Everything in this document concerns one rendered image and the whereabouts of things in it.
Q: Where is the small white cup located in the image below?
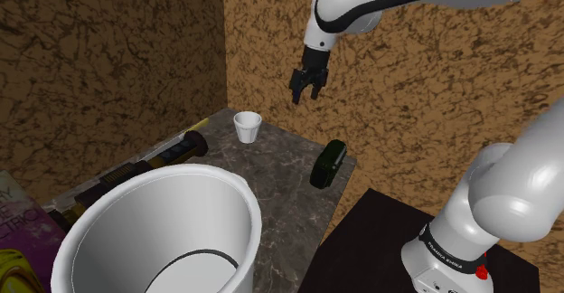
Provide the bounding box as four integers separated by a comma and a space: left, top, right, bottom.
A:
232, 110, 263, 145

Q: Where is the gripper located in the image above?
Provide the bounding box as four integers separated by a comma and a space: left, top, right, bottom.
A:
289, 44, 332, 106

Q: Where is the large white cup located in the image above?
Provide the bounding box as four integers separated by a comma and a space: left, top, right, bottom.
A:
50, 163, 264, 293

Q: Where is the dark green rounded case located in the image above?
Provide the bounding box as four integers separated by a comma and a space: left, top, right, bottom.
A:
308, 138, 348, 191

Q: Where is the purple book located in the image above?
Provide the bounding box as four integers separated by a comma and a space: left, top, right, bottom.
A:
0, 170, 68, 293

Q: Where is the black and yellow toy blaster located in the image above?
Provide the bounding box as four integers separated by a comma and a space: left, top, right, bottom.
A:
47, 117, 211, 235

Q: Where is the yellow object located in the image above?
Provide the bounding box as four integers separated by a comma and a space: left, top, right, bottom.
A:
0, 249, 47, 293

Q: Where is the dark robot stand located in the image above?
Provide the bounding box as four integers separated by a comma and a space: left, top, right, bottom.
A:
297, 187, 541, 293

